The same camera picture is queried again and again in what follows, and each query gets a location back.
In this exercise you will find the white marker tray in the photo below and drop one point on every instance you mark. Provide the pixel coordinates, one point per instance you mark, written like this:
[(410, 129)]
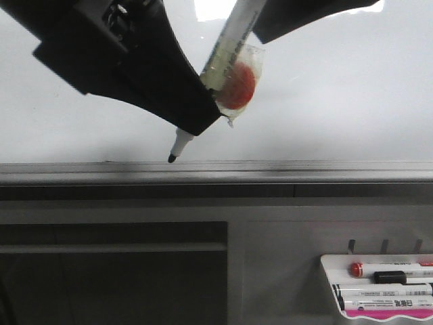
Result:
[(335, 271)]

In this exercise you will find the grey aluminium whiteboard ledge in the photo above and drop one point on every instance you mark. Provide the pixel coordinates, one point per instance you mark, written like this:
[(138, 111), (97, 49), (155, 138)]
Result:
[(213, 172)]

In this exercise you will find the dark metal hook left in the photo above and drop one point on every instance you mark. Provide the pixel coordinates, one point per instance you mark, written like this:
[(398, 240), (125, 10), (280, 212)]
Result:
[(351, 247)]

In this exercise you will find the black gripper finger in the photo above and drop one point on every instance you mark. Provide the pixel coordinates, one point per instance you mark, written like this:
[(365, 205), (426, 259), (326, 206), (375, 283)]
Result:
[(124, 50), (280, 17)]

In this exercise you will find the white marker black end upper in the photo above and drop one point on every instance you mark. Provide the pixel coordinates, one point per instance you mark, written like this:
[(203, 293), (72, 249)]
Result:
[(382, 290)]

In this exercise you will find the red magnet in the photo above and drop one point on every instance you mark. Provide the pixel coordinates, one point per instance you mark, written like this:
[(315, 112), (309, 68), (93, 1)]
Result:
[(240, 83)]

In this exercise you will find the white marker black end lower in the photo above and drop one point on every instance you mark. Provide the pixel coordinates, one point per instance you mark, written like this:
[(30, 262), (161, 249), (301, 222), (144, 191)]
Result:
[(397, 303)]

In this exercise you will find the pink whiteboard eraser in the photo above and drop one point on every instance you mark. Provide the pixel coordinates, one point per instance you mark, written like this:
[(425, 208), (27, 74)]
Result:
[(385, 314)]

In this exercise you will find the red-capped marker in tray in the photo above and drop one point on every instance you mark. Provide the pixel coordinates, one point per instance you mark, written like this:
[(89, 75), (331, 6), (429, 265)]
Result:
[(411, 270)]

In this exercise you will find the black-capped marker in tray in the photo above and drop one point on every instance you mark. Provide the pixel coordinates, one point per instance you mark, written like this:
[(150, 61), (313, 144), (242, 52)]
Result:
[(398, 277)]

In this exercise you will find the white black-tipped whiteboard marker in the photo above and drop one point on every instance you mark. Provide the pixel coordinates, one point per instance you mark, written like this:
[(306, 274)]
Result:
[(230, 42)]

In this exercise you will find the white whiteboard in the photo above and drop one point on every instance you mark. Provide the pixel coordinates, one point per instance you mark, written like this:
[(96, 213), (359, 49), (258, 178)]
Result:
[(353, 86)]

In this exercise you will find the white marker black end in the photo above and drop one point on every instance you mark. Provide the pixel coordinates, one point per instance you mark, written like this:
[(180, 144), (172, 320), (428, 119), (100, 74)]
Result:
[(382, 290), (397, 303)]

